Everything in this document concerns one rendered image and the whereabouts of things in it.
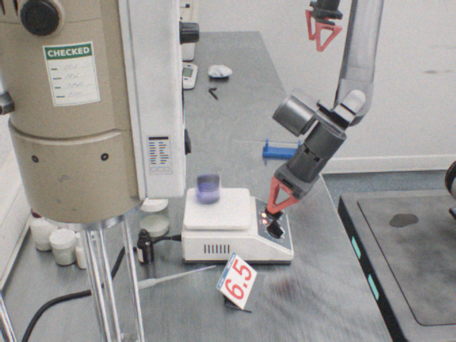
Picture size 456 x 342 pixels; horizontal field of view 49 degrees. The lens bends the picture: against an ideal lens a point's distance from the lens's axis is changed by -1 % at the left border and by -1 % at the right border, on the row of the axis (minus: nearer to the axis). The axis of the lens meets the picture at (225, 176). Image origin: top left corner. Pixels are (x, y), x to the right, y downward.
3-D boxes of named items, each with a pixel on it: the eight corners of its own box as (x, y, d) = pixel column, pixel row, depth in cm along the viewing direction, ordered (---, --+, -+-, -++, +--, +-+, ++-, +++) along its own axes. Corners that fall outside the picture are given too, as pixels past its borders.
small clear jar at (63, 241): (77, 247, 95) (72, 225, 92) (81, 262, 91) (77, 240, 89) (53, 253, 93) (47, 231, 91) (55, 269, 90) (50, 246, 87)
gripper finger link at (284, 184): (251, 204, 94) (278, 167, 90) (264, 193, 100) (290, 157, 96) (279, 227, 93) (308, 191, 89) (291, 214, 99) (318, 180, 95)
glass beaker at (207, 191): (197, 192, 96) (196, 155, 92) (224, 195, 95) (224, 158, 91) (189, 210, 91) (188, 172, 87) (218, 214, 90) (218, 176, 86)
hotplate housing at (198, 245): (286, 222, 102) (288, 189, 98) (292, 266, 91) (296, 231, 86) (176, 222, 102) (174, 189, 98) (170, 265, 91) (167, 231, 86)
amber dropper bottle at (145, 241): (155, 253, 94) (152, 223, 90) (154, 264, 91) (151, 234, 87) (138, 254, 93) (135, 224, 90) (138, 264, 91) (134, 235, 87)
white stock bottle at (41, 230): (37, 254, 93) (28, 218, 89) (33, 240, 97) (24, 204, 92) (63, 247, 95) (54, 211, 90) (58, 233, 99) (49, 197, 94)
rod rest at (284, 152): (302, 152, 127) (303, 139, 125) (302, 159, 124) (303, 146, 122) (262, 149, 128) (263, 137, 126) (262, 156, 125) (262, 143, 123)
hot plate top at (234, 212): (249, 191, 97) (249, 187, 97) (252, 229, 87) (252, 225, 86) (187, 191, 97) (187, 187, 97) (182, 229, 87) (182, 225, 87)
